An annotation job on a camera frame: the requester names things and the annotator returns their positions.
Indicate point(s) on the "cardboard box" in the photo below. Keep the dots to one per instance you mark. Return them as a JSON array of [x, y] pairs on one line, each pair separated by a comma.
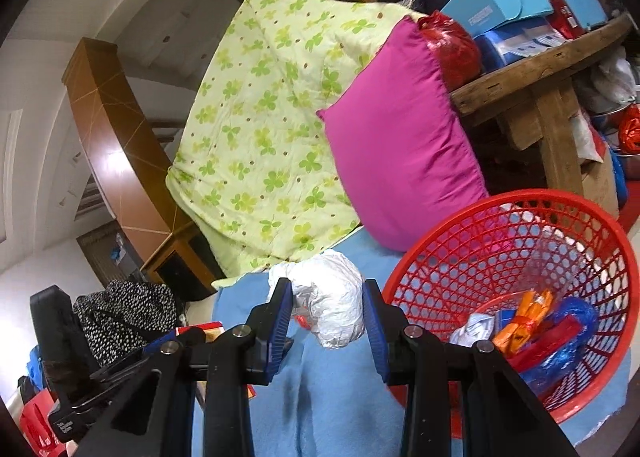
[[600, 187]]

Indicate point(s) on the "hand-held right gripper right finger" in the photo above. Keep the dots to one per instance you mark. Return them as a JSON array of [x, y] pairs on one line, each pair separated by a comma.
[[376, 332]]

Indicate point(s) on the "red floor mat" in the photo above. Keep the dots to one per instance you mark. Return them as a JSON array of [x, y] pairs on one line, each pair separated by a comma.
[[630, 219]]

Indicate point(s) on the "magenta pillow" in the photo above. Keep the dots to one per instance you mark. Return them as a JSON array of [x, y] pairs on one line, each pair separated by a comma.
[[400, 147]]

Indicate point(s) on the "red plastic mesh basket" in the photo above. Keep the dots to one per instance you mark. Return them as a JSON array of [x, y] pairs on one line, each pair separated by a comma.
[[450, 257]]

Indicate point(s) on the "orange wrapper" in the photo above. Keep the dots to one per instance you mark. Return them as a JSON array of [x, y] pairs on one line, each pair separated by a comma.
[[520, 327]]

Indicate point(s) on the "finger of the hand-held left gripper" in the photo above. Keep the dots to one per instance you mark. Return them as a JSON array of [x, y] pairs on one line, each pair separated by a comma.
[[160, 341]]

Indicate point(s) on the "crumpled white paper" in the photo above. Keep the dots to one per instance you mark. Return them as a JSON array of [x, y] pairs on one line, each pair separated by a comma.
[[472, 332]]

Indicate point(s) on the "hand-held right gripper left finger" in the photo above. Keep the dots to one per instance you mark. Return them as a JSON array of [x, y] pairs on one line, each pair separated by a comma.
[[279, 322]]

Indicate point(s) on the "long red box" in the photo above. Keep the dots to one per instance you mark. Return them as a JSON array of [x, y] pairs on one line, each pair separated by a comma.
[[545, 347]]

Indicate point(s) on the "blue white packet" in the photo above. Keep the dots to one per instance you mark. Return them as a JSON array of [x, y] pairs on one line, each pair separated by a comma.
[[520, 39]]

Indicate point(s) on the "red foil bag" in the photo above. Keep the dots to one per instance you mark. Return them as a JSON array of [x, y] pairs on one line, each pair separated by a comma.
[[631, 132]]

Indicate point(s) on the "metal basin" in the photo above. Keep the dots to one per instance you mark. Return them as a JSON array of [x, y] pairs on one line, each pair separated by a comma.
[[612, 124]]

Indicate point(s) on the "shiny red plastic bag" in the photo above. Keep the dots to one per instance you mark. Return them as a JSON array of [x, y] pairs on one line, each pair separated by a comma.
[[455, 57]]

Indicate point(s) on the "light blue blanket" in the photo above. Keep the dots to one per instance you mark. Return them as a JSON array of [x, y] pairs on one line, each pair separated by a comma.
[[325, 387]]

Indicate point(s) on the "red plastic container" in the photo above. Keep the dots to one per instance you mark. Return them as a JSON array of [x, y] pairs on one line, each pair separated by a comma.
[[40, 427]]

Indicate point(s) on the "wooden table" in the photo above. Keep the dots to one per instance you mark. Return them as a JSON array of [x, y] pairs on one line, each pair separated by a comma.
[[525, 72]]

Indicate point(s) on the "white sack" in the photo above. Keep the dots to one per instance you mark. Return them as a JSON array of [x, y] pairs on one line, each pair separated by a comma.
[[585, 137]]

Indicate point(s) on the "crumpled blue plastic bag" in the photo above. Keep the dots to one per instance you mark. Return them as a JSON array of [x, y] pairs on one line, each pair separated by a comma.
[[575, 317]]

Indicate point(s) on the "white plastic bag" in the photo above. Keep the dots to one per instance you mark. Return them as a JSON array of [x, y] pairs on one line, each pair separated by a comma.
[[330, 297], [607, 79]]

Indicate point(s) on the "green floral blanket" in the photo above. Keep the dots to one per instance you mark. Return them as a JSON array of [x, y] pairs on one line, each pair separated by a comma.
[[260, 137]]

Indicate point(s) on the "black white dotted cloth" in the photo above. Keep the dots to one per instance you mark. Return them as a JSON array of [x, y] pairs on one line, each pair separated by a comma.
[[125, 307]]

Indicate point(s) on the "brown wooden cabinet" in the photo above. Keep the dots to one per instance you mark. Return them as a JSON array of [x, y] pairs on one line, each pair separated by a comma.
[[115, 137]]

